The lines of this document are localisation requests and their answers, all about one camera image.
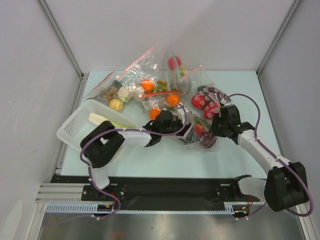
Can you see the blue zip bag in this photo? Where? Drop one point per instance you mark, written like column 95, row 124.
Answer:
column 176, row 71

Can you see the white plastic basket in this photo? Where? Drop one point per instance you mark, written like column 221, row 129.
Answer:
column 78, row 126

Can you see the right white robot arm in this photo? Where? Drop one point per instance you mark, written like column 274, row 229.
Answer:
column 286, row 184

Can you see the fake cauliflower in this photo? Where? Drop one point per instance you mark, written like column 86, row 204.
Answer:
column 124, row 94

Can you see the fake yellow round fruit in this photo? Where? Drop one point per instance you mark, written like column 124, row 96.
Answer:
column 116, row 105

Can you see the fake dark red apple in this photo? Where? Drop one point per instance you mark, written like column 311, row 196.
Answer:
column 207, row 140

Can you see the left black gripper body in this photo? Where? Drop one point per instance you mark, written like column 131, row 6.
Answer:
column 177, row 126

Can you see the clear pink zip bag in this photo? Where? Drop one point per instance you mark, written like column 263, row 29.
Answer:
column 197, row 135

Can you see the fake orange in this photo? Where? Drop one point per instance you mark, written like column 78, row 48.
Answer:
column 153, row 113
column 173, row 100

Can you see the white cable duct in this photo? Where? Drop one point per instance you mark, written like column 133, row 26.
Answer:
column 103, row 208

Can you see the pink dotted zip bag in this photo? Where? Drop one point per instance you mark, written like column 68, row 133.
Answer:
column 209, row 99

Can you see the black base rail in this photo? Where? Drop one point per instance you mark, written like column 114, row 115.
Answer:
column 156, row 191

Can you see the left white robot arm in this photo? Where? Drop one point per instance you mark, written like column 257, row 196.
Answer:
column 100, row 146

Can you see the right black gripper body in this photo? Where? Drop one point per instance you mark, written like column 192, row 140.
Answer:
column 216, row 128

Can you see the fake celery stalk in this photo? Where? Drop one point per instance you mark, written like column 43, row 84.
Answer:
column 105, row 120

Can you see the fake longan bunch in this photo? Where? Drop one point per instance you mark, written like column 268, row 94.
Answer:
column 108, row 94

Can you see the large clear red-zip bag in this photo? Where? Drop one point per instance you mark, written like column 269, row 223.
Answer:
column 145, row 67

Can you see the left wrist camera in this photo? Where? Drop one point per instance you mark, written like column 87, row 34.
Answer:
column 183, row 114

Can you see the red zip longan bag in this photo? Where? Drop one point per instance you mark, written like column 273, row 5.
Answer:
column 109, row 80

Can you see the orange zip fruit bag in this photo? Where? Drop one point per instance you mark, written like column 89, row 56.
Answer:
column 156, row 99

